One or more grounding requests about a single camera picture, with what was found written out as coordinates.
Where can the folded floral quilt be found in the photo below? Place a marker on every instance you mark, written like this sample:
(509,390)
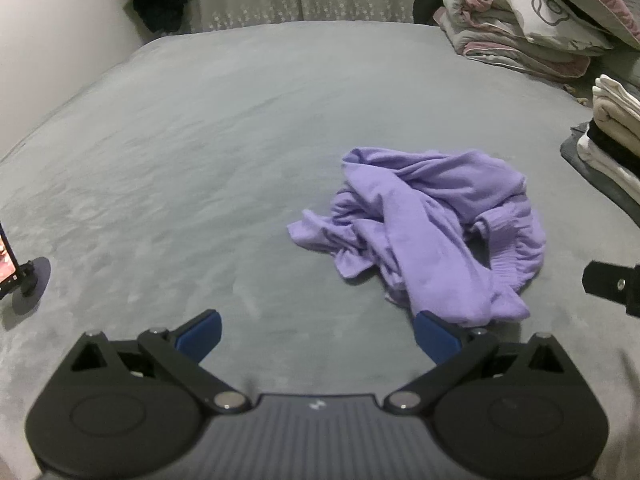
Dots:
(500,25)

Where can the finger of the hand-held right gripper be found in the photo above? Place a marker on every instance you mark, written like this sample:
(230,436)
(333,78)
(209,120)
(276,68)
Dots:
(607,280)

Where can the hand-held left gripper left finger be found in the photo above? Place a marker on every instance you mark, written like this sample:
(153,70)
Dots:
(200,335)

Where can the pink and grey pillow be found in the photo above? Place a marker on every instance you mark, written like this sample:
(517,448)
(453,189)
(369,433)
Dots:
(595,0)

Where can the grey bed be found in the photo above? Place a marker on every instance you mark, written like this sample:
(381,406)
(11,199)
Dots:
(200,160)

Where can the black object behind quilt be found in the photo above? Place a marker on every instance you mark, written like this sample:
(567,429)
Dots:
(427,2)

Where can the purple garment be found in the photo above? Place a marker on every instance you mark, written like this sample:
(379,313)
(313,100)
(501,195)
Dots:
(400,200)

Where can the grey folded garment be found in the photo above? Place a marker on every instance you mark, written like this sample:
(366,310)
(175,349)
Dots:
(585,170)

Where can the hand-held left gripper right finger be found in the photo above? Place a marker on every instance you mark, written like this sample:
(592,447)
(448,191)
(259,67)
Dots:
(435,340)

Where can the white folded garment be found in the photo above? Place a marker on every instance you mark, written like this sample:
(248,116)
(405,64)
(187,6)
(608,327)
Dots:
(605,165)

